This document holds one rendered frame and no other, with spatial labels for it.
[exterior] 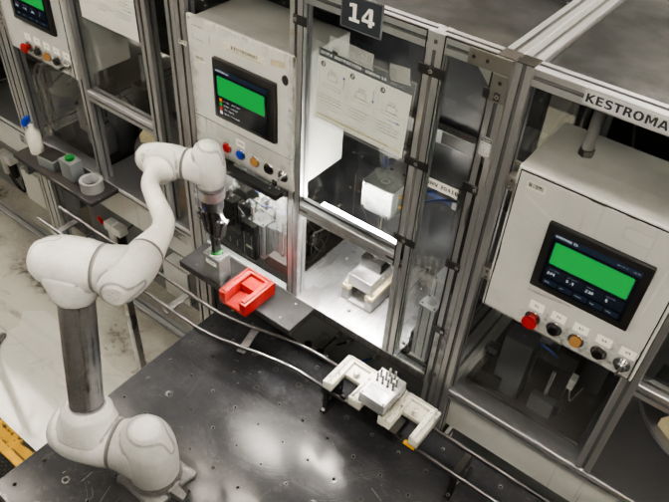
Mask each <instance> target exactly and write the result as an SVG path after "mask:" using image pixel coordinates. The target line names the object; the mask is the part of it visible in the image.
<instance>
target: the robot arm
mask: <svg viewBox="0 0 669 502"><path fill-rule="evenodd" d="M134 159H135V163H136V165H137V167H138V168H139V169H140V170H141V171H143V175H142V178H141V190H142V193H143V196H144V199H145V201H146V204H147V207H148V209H149V212H150V215H151V217H152V224H151V226H150V227H149V228H148V229H146V230H145V231H144V232H143V233H141V234H140V235H139V236H137V237H136V238H134V239H133V240H132V241H131V242H130V243H129V244H128V245H117V244H108V243H104V242H101V241H98V240H96V239H91V238H86V237H81V236H74V235H51V236H47V237H45V238H42V239H40V240H37V241H35V242H34V243H33V245H32V246H31V247H30V249H29V251H28V254H27V260H26V264H27V268H28V271H29V273H30V274H31V275H32V277H33V278H34V279H35V280H36V281H38V282H41V284H42V286H43V287H44V289H45V290H46V292H47V293H48V295H49V297H50V299H51V300H52V301H53V302H54V303H55V304H56V305H57V312H58V320H59V329H60V337H61V345H62V354H63V362H64V370H65V379H66V387H67V395H68V399H67V400H66V401H65V402H64V403H63V405H62V407H60V408H59V409H57V410H56V411H55V412H54V413H53V415H52V416H51V418H50V420H49V422H48V424H47V428H46V438H47V441H48V444H49V445H50V446H51V448H52V449H53V450H54V451H56V452H57V453H58V454H60V455H61V456H63V457H65V458H67V459H70V460H73V461H76V462H79V463H83V464H86V465H91V466H94V467H100V468H107V469H111V470H113V471H115V472H117V473H119V474H120V475H119V476H118V477H117V479H116V482H117V484H118V485H119V486H122V487H124V488H126V489H127V490H128V491H129V492H130V493H131V494H132V495H133V496H135V497H136V498H137V499H138V500H139V501H140V502H167V501H168V500H169V499H170V498H171V497H172V498H174V499H176V500H178V501H179V502H185V501H186V500H187V498H188V496H187V494H186V493H185V492H184V491H183V489H182V487H183V486H184V485H185V484H186V483H187V482H188V481H190V480H192V479H194V478H195V477H196V471H195V469H193V468H191V467H189V466H187V465H186V464H184V463H183V462H182V461H181V460H179V450H178V445H177V441H176V438H175V435H174V433H173V431H172V429H171V427H170V426H169V425H168V423H167V422H166V421H165V420H163V419H162V418H160V417H158V416H156V415H153V414H140V415H137V416H134V417H132V418H125V417H121V416H119V415H118V412H117V410H116V408H115V407H114V405H113V402H112V400H111V399H110V398H109V397H108V396H107V395H106V394H104V384H103V373H102V361H101V349H100V337H99V326H98V314H97V302H96V299H97V297H98V296H100V297H101V298H102V299H103V300H104V301H105V302H107V303H108V304H111V305H114V306H121V305H124V304H127V303H129V302H130V301H132V300H134V299H135V298H136V297H138V296H139V295H140V294H141V293H142V292H143V291H144V290H145V289H146V288H147V287H148V286H149V284H150V283H151V282H152V280H153V279H154V278H155V276H156V275H157V272H158V270H159V268H160V266H161V264H162V262H163V260H164V257H165V254H166V251H167V249H168V246H169V244H170V242H171V239H172V237H173V234H174V229H175V219H174V215H173V212H172V210H171V208H170V206H169V204H168V202H167V200H166V198H165V196H164V194H163V192H162V190H161V188H160V186H159V184H160V185H163V184H167V183H169V182H171V181H174V180H176V179H177V178H179V179H185V180H189V181H191V182H193V183H195V184H197V190H198V198H199V199H200V201H201V206H200V207H199V208H198V211H199V213H200V215H201V219H202V222H203V226H204V229H205V232H206V233H207V232H208V233H209V236H210V241H211V246H212V252H213V253H217V252H218V251H220V250H221V239H223V238H224V237H225V235H226V230H227V224H228V223H229V219H225V218H224V213H223V211H222V210H223V207H224V198H225V178H226V162H225V156H224V152H223V149H222V147H221V145H220V143H219V142H218V141H216V140H214V139H211V138H203V139H201V140H199V141H198V142H197V143H195V145H194V146H193V148H187V147H183V146H181V145H177V144H172V143H166V142H148V143H145V144H143V145H141V146H140V147H139V148H138V149H137V151H136V153H135V158H134ZM207 227H208V228H207Z"/></svg>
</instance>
